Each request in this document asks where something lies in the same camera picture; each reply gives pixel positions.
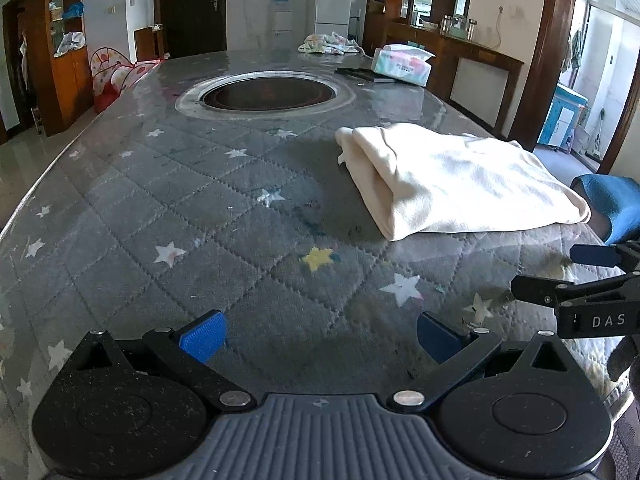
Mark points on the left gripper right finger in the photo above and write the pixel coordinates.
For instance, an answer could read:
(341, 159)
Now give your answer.
(479, 369)

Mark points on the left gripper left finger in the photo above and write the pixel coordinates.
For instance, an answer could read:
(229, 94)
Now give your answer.
(179, 355)

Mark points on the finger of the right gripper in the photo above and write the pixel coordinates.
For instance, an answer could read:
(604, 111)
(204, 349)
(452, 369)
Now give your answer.
(542, 291)
(610, 256)

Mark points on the cream white garment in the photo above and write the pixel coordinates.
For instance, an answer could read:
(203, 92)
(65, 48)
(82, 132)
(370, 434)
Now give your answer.
(415, 180)

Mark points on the blue chair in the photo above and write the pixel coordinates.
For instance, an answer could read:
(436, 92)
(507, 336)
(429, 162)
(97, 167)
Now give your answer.
(614, 203)

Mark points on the tissue pack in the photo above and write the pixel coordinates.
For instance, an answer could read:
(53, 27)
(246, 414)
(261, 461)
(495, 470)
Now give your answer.
(403, 63)

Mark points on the round dark stove insert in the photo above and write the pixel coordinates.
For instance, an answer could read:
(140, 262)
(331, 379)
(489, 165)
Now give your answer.
(266, 94)

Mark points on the black flat remote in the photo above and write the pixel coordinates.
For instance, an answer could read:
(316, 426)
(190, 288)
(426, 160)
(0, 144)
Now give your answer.
(364, 74)

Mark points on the wooden display cabinet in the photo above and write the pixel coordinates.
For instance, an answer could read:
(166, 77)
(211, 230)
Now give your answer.
(479, 81)

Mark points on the crumpled patterned cloth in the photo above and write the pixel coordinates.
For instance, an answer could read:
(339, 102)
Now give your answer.
(332, 44)

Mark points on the dark wooden door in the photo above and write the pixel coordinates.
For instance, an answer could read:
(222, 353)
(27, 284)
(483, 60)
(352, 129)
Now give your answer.
(192, 27)

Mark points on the white refrigerator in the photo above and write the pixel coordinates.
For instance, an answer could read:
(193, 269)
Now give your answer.
(328, 16)

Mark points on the water dispenser with blue bottle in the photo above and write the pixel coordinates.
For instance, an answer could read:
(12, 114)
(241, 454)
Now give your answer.
(281, 24)

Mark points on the wooden shelf cabinet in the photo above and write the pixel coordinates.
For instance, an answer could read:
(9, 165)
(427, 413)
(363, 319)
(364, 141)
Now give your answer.
(58, 61)

